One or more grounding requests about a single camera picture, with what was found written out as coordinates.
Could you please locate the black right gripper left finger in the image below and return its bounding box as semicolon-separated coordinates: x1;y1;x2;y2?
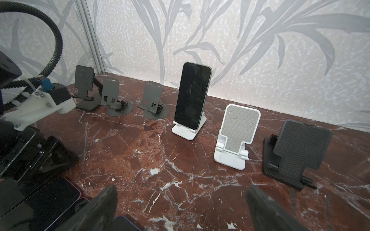
56;185;118;231

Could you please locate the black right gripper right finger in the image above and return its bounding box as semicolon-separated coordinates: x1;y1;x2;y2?
246;185;308;231

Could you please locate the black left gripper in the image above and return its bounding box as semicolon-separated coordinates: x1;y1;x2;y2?
1;120;78;182

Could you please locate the purple-edged phone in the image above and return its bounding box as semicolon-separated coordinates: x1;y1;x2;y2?
47;197;90;231

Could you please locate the pink-edged phone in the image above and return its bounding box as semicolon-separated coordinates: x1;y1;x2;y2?
1;177;81;231

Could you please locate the black folding stand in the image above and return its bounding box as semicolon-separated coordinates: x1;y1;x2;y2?
262;119;332;190
72;65;103;112

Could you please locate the blue-edged phone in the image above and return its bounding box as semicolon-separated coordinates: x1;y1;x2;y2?
110;216;141;231

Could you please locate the white stand right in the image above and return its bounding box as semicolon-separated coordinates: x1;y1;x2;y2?
214;104;261;170

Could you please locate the white stand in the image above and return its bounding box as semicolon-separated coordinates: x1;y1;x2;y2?
172;112;207;141
214;104;261;170

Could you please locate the round grey stand left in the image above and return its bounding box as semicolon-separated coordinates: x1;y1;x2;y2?
101;77;134;117

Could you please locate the round grey stand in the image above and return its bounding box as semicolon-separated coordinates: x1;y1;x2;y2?
138;81;169;120
101;77;134;117

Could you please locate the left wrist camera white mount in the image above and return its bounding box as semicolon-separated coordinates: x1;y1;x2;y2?
1;83;76;131

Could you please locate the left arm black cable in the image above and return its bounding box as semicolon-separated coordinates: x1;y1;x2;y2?
0;1;64;112

